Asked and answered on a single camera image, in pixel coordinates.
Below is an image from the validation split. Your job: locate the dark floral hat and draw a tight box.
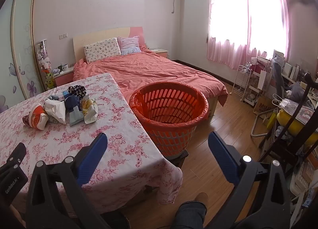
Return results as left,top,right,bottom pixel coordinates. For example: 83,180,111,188
68,85,87,98

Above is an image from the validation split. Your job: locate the grey office chair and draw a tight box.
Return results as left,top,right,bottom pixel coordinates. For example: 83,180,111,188
271,61,287,101

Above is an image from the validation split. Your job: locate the bed with pink cover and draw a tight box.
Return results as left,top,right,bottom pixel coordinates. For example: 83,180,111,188
73,50,228,107

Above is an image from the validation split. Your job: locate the orange plastic laundry basket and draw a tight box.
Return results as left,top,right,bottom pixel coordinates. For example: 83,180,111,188
129,82,209,158

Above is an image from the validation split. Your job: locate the person's leg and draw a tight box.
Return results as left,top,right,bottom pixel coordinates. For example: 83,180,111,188
175,201,207,229

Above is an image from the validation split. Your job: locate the wooden bed frame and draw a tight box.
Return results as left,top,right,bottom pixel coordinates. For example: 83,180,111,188
207,94,224,118

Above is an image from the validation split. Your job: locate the red and white sock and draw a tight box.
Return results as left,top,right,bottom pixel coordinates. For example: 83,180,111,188
22,104,49,130

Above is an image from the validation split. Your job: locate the black exercise machine frame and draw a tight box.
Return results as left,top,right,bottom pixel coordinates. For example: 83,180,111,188
258,72,318,171

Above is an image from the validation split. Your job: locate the beige wooden headboard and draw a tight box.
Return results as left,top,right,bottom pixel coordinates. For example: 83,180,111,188
73,26,145,66

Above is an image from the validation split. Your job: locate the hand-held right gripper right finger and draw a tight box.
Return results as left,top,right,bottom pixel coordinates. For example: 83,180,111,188
206,132,291,229

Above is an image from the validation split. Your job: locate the flower print sliding wardrobe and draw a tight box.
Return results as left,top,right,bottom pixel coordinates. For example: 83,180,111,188
0,0,48,115

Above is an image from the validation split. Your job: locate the white storage cart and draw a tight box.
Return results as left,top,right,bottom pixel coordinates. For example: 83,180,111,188
244,56,272,108

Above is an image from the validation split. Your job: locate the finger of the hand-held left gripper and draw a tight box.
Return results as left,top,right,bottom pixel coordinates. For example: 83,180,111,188
0,142,27,178

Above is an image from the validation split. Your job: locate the pink striped pillow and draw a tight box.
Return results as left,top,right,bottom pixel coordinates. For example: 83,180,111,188
118,36,142,55

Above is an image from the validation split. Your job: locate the pink white nightstand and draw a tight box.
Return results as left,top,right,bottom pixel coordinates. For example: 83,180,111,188
53,67,74,87
150,49,169,58

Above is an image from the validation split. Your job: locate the floral print pillow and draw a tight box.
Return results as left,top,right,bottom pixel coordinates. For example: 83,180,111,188
83,37,122,63

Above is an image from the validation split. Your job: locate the pink floral tablecloth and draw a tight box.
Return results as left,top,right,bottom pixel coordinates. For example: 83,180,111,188
0,72,183,216

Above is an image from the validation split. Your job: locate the pink curtain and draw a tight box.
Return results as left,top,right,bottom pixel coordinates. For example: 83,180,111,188
207,0,293,71

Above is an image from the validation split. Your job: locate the white wire rack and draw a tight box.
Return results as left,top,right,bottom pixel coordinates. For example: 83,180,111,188
232,65,252,102

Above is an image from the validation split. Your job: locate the yellow round container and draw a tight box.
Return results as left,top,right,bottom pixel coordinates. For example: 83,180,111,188
276,109,318,145

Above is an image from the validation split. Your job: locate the dark blue cloth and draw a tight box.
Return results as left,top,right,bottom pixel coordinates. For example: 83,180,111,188
65,95,81,114

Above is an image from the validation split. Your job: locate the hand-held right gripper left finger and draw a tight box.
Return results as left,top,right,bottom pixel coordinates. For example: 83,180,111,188
25,133,108,229

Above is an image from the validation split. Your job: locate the clear tube of plush toys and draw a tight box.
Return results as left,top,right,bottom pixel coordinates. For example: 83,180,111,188
36,39,54,89

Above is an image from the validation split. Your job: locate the yellow white sock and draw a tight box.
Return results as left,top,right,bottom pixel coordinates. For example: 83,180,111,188
81,96,99,124

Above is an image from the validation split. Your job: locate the white paper bag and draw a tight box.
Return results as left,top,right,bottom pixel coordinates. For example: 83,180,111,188
257,67,273,91

